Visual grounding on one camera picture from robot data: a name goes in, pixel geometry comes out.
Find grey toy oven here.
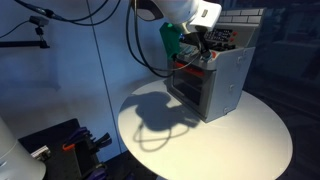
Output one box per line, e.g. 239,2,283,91
166,8,266,123

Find red oven door handle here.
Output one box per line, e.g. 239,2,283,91
174,62,204,77

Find purple handled pliers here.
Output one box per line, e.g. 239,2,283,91
63,127,92,146

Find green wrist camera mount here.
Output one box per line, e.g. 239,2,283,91
159,22,181,60

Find black camera on stand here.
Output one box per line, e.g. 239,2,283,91
29,16,49,36

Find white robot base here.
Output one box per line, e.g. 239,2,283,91
0,117,46,180

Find black tool holder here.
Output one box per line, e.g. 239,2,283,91
19,119,98,180

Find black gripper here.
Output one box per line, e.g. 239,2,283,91
181,30,211,56

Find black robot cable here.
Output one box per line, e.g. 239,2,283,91
13,0,201,78

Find blue knob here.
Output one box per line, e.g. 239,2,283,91
202,54,213,62
183,47,194,55

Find black handled pliers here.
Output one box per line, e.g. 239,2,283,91
93,133,112,150

